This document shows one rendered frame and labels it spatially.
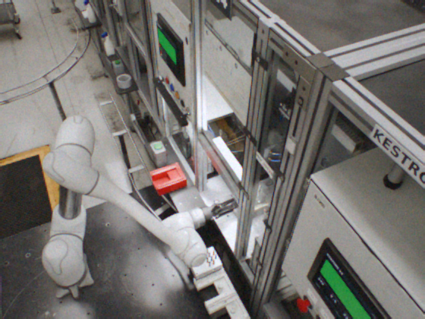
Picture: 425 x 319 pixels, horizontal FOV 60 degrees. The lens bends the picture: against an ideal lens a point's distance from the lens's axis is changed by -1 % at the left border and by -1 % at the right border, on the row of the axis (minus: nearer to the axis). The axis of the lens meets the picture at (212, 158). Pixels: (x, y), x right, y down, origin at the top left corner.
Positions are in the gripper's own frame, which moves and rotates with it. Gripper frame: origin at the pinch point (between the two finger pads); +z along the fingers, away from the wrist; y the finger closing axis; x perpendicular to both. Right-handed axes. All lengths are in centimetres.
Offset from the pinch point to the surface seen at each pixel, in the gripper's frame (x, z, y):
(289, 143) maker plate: -36, -12, 80
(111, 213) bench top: 42, -58, -32
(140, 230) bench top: 24, -47, -32
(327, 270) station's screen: -62, -16, 64
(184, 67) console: 28, -13, 61
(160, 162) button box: 43, -25, -6
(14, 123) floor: 232, -116, -102
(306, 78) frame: -37, -12, 100
